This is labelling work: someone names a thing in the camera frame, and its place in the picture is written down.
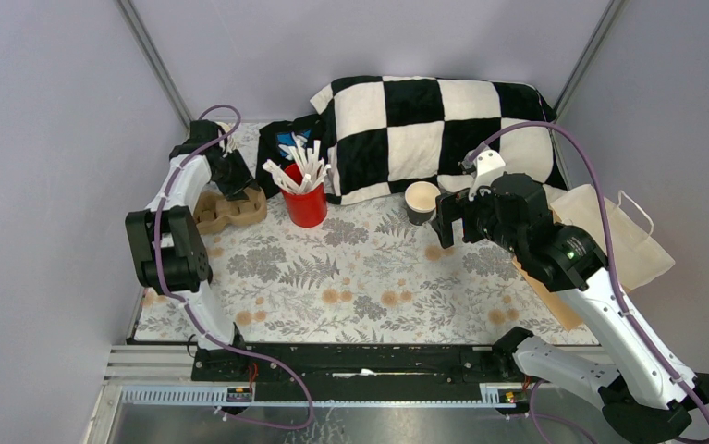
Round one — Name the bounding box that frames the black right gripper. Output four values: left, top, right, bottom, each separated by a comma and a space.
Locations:
430, 183, 524, 256

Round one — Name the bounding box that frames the single black paper cup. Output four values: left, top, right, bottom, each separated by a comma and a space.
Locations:
404, 181, 441, 226

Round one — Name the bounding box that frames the brown pulp cup carrier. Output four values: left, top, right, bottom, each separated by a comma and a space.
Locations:
193, 188, 267, 235

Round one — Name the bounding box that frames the white brown paper bag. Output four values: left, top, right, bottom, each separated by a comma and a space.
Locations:
512, 184, 675, 330

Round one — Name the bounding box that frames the stack of paper cups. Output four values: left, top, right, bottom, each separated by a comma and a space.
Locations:
215, 121, 238, 153

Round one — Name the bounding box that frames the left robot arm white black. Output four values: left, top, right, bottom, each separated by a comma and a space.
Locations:
125, 119, 250, 380

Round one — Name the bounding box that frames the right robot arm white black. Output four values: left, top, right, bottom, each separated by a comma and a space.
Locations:
432, 150, 709, 443

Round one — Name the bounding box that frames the black blue printed cloth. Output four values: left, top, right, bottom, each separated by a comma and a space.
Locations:
255, 114, 325, 200

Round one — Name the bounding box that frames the red cup holder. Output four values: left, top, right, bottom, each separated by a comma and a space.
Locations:
280, 185, 327, 228

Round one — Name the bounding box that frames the black white checkered blanket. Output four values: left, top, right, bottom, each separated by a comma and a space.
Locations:
310, 76, 557, 205

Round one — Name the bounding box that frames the floral patterned table mat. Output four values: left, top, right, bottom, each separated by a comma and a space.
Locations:
133, 121, 597, 346

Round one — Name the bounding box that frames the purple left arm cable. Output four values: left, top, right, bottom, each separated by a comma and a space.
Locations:
153, 104, 317, 431

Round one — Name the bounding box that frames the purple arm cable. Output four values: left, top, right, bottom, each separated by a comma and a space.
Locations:
153, 104, 317, 431
464, 120, 709, 444

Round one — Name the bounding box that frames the left aluminium frame post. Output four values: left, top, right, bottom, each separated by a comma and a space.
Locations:
115, 0, 192, 130

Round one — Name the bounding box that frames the aluminium frame post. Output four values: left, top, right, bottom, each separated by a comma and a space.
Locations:
115, 0, 192, 130
555, 0, 630, 118

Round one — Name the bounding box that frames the right aluminium frame post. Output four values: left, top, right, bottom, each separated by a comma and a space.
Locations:
555, 0, 630, 118

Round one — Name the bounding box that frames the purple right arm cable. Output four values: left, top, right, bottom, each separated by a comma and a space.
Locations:
464, 120, 709, 444

